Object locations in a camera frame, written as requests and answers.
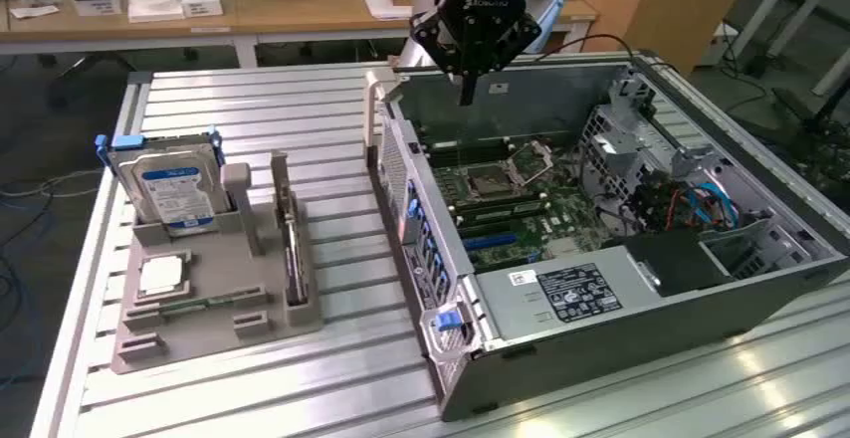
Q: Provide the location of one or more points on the small white labelled box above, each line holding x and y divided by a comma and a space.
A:
201, 2

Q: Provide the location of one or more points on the metal socket cover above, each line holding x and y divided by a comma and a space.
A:
534, 159

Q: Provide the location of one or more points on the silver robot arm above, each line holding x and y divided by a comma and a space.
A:
416, 55

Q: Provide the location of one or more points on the white paper stack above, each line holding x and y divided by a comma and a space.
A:
382, 2

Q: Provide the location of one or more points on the green motherboard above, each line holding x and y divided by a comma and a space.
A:
565, 219

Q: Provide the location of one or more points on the blue disk caddy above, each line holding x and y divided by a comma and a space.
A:
127, 142

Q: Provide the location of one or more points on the perforated metal drive cage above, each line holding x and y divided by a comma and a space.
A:
619, 149

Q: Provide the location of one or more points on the blue expansion slot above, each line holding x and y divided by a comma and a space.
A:
490, 242

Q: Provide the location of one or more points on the CPU socket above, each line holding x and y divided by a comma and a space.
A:
490, 183

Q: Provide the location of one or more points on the metal disk bay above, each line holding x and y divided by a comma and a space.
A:
777, 244

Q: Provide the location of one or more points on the open grey PC case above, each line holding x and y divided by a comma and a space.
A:
599, 358

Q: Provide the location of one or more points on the green RAM stick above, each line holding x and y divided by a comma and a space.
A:
498, 211
200, 304

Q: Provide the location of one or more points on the white table frame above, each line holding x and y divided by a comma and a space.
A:
805, 10

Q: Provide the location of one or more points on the GPU card with bracket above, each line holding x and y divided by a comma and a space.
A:
296, 249

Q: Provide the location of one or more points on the grey parts rack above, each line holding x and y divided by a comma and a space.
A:
220, 328

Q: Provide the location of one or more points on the wooden desk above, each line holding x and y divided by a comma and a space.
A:
300, 15

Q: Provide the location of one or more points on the black office chair base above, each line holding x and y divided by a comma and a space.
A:
74, 67

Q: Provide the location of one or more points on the wooden cabinet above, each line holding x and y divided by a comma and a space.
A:
684, 5

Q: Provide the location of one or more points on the white paper slip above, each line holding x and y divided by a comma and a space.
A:
34, 11

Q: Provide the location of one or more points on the grey power supply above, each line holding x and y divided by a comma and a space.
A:
532, 303

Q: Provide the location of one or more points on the silver CPU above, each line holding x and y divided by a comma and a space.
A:
164, 275

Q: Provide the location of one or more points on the silver hard disk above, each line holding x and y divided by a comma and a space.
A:
173, 194

